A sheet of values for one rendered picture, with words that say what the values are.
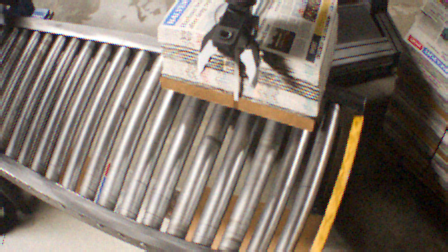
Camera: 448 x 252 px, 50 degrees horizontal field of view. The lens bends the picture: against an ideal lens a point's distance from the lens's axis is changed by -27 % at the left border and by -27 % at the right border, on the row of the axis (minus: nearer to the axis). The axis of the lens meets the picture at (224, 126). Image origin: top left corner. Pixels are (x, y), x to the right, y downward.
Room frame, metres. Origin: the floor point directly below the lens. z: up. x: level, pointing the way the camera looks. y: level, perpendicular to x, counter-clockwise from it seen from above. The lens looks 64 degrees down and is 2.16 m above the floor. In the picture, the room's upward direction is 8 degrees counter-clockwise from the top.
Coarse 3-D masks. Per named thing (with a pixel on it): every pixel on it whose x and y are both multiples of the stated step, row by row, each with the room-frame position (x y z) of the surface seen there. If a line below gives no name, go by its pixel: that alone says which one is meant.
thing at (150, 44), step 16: (0, 16) 1.28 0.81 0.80; (16, 16) 1.25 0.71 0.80; (32, 32) 1.15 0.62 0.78; (48, 32) 1.11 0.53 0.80; (64, 32) 1.08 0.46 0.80; (80, 32) 1.06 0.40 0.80; (96, 32) 1.04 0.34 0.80; (112, 32) 1.02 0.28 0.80; (128, 32) 1.01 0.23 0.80; (80, 48) 1.04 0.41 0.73; (144, 48) 0.93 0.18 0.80; (160, 48) 0.92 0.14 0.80; (128, 64) 0.96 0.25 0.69; (336, 96) 0.71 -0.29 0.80; (352, 96) 0.71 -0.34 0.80; (320, 112) 0.71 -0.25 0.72; (352, 112) 0.67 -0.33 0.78
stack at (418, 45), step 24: (432, 0) 1.04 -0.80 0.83; (432, 24) 0.93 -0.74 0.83; (408, 48) 0.85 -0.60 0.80; (432, 48) 0.83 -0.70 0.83; (408, 72) 0.84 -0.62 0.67; (432, 72) 0.77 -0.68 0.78; (408, 96) 0.81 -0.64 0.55; (432, 96) 0.74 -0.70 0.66; (384, 120) 0.87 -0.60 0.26; (432, 120) 0.71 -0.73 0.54; (384, 144) 0.84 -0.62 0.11; (408, 144) 0.76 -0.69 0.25; (432, 168) 0.63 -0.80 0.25
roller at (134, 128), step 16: (160, 64) 0.87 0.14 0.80; (160, 80) 0.83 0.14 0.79; (144, 96) 0.78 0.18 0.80; (144, 112) 0.74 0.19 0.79; (128, 128) 0.70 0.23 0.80; (128, 144) 0.66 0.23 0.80; (112, 160) 0.62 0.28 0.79; (128, 160) 0.62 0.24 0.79; (112, 176) 0.58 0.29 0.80; (112, 192) 0.54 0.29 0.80; (112, 208) 0.50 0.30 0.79
